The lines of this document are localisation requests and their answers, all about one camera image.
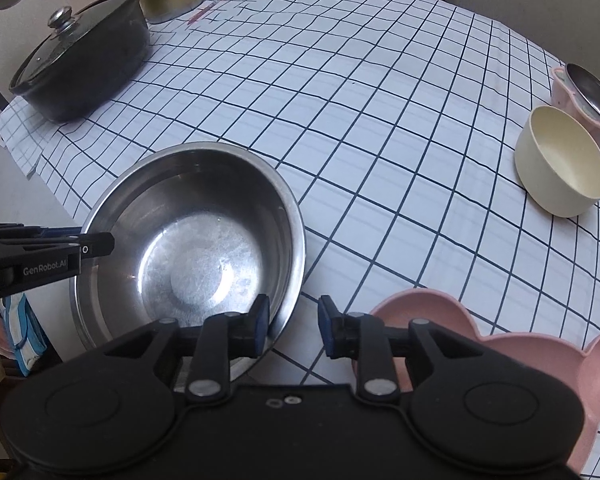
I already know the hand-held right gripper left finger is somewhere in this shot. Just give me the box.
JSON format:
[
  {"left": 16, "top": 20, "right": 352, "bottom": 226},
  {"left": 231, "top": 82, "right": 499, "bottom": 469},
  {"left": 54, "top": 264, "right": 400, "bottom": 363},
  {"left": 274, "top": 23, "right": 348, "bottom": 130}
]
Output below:
[{"left": 104, "top": 293, "right": 272, "bottom": 405}]

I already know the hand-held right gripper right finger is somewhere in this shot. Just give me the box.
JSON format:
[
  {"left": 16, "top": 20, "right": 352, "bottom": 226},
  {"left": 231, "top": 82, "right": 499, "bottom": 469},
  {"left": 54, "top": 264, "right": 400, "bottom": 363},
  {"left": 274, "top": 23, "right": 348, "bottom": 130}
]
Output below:
[{"left": 317, "top": 294, "right": 485, "bottom": 405}]

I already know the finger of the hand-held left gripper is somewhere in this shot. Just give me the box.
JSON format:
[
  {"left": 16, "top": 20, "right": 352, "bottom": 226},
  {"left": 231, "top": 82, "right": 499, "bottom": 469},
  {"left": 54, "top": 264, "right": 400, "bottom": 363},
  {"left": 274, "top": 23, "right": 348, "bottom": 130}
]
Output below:
[
  {"left": 0, "top": 224, "right": 81, "bottom": 247},
  {"left": 0, "top": 232, "right": 116, "bottom": 272}
]

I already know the large steel bowl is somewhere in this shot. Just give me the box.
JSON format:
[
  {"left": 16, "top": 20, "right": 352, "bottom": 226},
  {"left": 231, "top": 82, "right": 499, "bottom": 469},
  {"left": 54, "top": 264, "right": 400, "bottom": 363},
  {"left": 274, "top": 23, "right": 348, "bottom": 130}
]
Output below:
[{"left": 69, "top": 141, "right": 307, "bottom": 383}]

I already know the pink bear-shaped plate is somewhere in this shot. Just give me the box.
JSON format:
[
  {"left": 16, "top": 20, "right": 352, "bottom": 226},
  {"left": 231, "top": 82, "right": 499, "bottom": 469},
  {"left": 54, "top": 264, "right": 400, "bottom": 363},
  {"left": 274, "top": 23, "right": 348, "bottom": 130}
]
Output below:
[{"left": 369, "top": 288, "right": 600, "bottom": 473}]

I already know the cream bowl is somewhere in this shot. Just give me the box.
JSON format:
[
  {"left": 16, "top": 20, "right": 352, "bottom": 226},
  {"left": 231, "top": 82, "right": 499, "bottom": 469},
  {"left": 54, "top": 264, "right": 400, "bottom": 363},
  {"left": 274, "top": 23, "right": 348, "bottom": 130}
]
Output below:
[{"left": 514, "top": 105, "right": 600, "bottom": 218}]

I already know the pink bowl with steel liner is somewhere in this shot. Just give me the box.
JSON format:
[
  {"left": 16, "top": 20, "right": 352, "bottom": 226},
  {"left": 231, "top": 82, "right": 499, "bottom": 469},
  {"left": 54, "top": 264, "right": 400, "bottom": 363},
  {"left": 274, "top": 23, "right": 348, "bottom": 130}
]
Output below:
[{"left": 551, "top": 62, "right": 600, "bottom": 156}]

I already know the blue white bag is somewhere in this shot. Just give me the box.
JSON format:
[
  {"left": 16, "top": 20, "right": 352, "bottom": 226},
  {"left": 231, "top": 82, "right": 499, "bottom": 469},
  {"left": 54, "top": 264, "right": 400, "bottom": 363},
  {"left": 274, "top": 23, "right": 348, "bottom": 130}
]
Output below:
[{"left": 0, "top": 294, "right": 51, "bottom": 377}]

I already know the black cooking pot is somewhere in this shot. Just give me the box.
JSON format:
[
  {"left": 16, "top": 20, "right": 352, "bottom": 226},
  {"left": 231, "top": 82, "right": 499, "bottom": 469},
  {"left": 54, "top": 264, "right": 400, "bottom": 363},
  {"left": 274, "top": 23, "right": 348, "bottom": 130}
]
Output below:
[{"left": 8, "top": 0, "right": 152, "bottom": 123}]

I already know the white checkered tablecloth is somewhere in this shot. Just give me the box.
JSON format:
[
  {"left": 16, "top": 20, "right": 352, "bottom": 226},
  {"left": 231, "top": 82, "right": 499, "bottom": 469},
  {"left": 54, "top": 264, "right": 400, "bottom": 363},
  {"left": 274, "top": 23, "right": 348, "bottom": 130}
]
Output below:
[{"left": 0, "top": 0, "right": 600, "bottom": 478}]

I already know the glass pot lid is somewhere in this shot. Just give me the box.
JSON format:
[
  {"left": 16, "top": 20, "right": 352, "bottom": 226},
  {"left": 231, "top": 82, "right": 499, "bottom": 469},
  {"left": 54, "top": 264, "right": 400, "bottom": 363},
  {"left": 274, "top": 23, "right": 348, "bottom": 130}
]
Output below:
[{"left": 10, "top": 0, "right": 141, "bottom": 93}]

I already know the pink pen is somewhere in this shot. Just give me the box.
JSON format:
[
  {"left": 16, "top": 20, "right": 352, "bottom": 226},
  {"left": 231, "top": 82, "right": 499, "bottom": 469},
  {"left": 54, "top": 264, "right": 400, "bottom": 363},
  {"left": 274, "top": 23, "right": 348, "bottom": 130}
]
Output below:
[{"left": 186, "top": 0, "right": 227, "bottom": 26}]

